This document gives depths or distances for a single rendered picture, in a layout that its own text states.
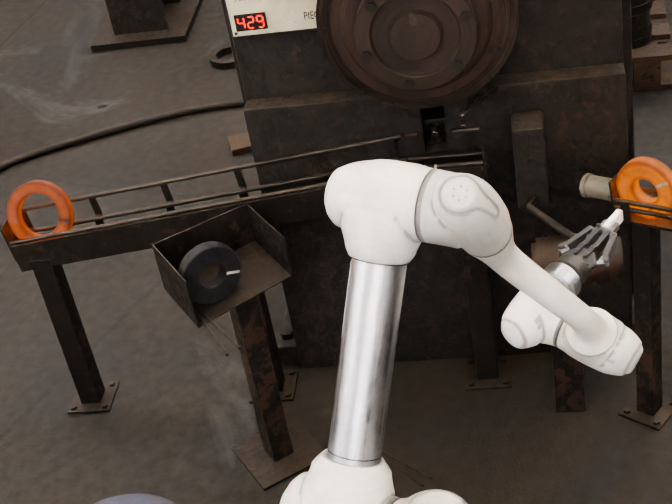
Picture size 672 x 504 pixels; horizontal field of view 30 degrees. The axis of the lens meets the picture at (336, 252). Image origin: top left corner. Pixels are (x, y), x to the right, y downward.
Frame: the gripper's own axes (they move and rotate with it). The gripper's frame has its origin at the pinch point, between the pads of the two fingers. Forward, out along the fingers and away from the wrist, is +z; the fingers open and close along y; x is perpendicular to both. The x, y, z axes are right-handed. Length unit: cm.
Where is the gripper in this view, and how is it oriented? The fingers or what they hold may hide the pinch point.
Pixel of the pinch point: (612, 223)
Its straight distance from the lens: 290.3
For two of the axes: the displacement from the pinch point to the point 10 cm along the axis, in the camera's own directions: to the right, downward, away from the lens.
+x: -2.1, -7.7, -6.1
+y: 7.6, 2.7, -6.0
